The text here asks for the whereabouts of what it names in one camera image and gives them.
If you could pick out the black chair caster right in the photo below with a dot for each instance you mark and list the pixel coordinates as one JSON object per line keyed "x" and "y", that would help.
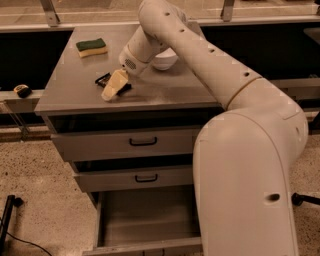
{"x": 298, "y": 199}

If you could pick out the black stand base left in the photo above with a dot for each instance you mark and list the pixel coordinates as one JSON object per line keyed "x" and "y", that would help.
{"x": 11, "y": 202}

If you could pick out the black and yellow tape measure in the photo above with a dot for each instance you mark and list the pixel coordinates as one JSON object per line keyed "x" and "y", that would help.
{"x": 22, "y": 90}

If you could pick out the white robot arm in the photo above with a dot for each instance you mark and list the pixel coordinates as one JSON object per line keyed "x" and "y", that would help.
{"x": 241, "y": 157}

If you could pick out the white ceramic bowl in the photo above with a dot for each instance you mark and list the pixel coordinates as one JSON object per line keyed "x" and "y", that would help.
{"x": 165, "y": 60}

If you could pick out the green and yellow sponge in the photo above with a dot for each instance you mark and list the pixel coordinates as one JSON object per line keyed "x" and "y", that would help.
{"x": 91, "y": 47}

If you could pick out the black rxbar chocolate bar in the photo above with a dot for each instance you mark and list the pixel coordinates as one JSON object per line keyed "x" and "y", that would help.
{"x": 103, "y": 80}

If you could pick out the grey drawer cabinet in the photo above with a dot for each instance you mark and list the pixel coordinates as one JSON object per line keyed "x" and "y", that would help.
{"x": 72, "y": 102}

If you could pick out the grey top drawer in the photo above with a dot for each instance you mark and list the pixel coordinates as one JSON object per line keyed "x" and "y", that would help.
{"x": 105, "y": 145}

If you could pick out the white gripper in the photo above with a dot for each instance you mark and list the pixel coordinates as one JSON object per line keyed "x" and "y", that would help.
{"x": 131, "y": 62}

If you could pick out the grey middle drawer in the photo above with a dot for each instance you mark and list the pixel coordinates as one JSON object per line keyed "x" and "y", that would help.
{"x": 127, "y": 179}

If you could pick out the grey bottom drawer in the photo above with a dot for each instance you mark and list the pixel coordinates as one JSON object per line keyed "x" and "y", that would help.
{"x": 147, "y": 222}

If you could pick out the grey drawer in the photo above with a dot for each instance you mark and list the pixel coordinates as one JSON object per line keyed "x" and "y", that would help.
{"x": 127, "y": 179}
{"x": 105, "y": 145}
{"x": 147, "y": 222}

